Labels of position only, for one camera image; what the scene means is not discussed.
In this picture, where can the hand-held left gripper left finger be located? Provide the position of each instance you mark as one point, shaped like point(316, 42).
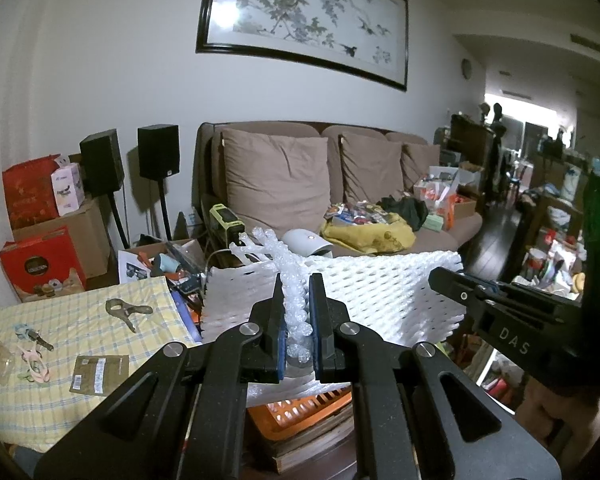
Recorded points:
point(280, 355)

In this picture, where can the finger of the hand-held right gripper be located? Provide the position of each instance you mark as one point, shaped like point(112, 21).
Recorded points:
point(460, 292)

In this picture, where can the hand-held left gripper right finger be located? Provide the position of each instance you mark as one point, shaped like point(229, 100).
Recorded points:
point(316, 332)

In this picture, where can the clear bubble wrap strip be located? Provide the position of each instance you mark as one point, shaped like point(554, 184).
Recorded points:
point(297, 310)

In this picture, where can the orange plastic basket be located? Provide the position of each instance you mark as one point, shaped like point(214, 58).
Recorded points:
point(300, 410)

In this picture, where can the white foam netting sheet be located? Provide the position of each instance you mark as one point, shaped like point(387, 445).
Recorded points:
point(380, 300)

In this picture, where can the olive clip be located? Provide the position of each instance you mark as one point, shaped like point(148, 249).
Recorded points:
point(125, 310)

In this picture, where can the steel clip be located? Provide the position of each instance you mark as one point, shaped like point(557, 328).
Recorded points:
point(42, 342)

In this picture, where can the pink plastic clip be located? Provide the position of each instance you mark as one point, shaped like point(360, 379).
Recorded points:
point(35, 360)

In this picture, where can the light green plastic clip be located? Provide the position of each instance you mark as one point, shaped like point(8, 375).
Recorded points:
point(27, 376)

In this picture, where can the person's right hand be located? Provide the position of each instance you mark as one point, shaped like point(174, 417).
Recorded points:
point(582, 430)

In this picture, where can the brown sofa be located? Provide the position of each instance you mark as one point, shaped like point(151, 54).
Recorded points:
point(460, 232)

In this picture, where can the mint green box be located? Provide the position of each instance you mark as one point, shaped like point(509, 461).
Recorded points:
point(434, 223)

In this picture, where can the white nail lamp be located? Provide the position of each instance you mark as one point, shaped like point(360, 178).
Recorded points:
point(305, 244)

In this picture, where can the black cloth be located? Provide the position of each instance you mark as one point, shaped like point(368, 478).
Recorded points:
point(405, 210)

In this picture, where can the stack of magazines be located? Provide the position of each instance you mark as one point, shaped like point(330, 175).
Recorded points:
point(305, 452)

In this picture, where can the yellow cloth bag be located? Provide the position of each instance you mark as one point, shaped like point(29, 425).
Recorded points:
point(365, 237)

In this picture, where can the pile of snack packets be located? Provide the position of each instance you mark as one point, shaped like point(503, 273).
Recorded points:
point(360, 212)

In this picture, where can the small brown cushion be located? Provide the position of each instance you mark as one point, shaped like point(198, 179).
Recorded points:
point(420, 165)

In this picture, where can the dark wooden cabinet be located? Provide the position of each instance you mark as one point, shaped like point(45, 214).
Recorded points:
point(472, 155)

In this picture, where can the green black portable device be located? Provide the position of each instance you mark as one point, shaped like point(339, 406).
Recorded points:
point(226, 220)

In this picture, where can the medium brown cushion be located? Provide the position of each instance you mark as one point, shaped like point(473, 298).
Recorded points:
point(372, 165)

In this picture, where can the large brown cushion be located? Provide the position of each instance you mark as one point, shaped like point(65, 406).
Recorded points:
point(275, 180)

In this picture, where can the open cardboard box with clutter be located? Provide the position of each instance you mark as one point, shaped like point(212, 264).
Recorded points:
point(150, 262)

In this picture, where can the black speaker stand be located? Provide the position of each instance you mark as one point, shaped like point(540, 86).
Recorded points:
point(119, 220)
point(165, 210)

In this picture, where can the yellow plaid tablecloth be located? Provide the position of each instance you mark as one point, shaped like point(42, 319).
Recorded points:
point(80, 420)

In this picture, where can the brown cardboard box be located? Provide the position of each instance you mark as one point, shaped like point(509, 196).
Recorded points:
point(87, 240)

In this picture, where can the black speaker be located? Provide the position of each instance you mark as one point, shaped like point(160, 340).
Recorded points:
point(102, 162)
point(158, 152)

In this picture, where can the red box with oval label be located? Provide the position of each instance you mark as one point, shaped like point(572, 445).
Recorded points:
point(37, 265)

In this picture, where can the small white box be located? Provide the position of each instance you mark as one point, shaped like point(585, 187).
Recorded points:
point(69, 190)

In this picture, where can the red patterned gift box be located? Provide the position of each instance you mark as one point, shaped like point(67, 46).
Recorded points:
point(27, 195)

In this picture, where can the framed ink painting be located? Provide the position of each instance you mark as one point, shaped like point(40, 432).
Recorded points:
point(305, 10)

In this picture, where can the round wall clock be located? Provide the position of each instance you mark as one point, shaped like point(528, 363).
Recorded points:
point(466, 68)

